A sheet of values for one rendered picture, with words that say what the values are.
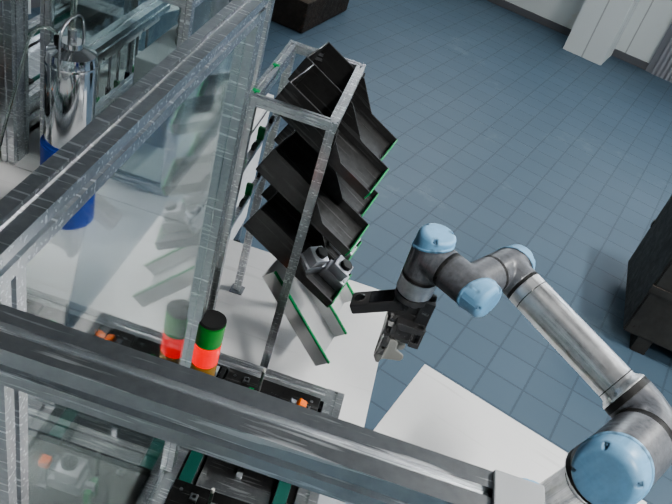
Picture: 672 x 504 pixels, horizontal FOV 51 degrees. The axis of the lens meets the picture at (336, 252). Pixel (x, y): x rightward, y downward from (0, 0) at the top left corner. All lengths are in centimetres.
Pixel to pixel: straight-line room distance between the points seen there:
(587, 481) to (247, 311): 117
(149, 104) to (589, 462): 91
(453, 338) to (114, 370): 328
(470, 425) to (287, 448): 168
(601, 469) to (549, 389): 242
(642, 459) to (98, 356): 98
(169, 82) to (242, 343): 139
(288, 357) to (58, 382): 162
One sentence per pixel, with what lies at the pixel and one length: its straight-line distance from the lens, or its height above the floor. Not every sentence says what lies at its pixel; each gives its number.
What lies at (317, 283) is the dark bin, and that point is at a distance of 172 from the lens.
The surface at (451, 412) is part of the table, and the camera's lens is 207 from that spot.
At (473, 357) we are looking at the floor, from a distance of 360.
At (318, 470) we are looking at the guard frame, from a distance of 40.
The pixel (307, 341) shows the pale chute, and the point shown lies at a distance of 180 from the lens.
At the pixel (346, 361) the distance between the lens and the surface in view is 206.
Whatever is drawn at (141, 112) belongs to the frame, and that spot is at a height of 199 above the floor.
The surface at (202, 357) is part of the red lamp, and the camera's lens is 131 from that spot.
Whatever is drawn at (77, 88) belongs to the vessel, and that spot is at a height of 134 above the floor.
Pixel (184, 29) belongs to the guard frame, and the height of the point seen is 146.
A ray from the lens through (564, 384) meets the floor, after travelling 375.
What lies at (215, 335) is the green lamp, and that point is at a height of 140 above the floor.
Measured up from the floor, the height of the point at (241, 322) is 86.
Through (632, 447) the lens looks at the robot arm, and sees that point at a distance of 126.
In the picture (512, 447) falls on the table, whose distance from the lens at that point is 208.
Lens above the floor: 230
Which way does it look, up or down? 36 degrees down
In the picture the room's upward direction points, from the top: 18 degrees clockwise
